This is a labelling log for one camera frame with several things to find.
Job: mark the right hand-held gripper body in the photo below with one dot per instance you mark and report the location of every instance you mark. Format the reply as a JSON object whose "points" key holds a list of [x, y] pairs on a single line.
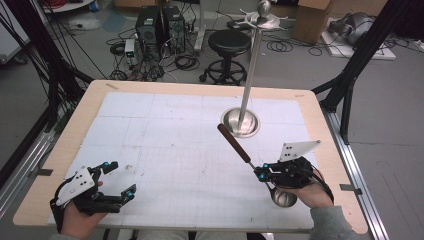
{"points": [[293, 173]]}

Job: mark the black round stool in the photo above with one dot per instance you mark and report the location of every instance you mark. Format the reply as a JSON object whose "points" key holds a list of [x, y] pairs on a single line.
{"points": [[229, 41]]}

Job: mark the black metal frame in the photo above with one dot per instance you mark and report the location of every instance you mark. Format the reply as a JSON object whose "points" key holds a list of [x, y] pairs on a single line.
{"points": [[356, 60], [50, 66]]}

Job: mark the grey bag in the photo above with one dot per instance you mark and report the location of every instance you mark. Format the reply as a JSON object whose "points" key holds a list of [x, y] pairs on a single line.
{"points": [[355, 26]]}

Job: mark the person's left hand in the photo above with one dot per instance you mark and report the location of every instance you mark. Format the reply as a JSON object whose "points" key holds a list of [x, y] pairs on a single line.
{"points": [[80, 225]]}

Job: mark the steel utensil stand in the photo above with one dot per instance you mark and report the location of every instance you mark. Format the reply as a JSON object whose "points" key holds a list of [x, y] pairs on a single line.
{"points": [[251, 66]]}

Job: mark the white gridded mat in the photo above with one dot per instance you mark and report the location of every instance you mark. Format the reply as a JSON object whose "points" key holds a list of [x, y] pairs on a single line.
{"points": [[160, 133]]}

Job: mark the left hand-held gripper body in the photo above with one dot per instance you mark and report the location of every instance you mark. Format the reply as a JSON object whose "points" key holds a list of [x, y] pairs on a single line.
{"points": [[78, 185]]}

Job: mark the white metal post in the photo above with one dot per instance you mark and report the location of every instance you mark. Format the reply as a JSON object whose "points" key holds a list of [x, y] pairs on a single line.
{"points": [[201, 30]]}

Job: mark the white floor board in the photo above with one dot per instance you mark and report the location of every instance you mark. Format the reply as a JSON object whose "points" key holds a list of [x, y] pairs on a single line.
{"points": [[373, 53]]}

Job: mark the cardboard box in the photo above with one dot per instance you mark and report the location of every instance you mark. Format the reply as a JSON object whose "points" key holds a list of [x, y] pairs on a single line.
{"points": [[311, 21]]}

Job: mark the person's right hand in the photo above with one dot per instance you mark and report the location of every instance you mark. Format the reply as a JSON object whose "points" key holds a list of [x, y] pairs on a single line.
{"points": [[315, 196]]}

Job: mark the black tape piece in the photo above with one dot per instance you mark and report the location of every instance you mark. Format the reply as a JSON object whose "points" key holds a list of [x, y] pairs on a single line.
{"points": [[350, 188], [45, 172]]}

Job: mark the aluminium rail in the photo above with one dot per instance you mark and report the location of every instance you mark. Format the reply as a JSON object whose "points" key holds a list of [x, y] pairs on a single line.
{"points": [[23, 166], [360, 160]]}

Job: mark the black computer tower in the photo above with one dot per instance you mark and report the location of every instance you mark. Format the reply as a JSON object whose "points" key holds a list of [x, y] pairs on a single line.
{"points": [[175, 28], [148, 26]]}

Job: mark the small bench power supply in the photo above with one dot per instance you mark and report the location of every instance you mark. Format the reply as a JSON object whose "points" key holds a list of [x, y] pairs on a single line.
{"points": [[130, 50]]}

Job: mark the black power adapter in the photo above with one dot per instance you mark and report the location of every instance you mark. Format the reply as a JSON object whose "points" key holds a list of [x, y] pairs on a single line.
{"points": [[234, 24]]}

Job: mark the beige tape piece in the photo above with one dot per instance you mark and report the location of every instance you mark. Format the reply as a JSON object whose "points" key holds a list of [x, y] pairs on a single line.
{"points": [[112, 86]]}

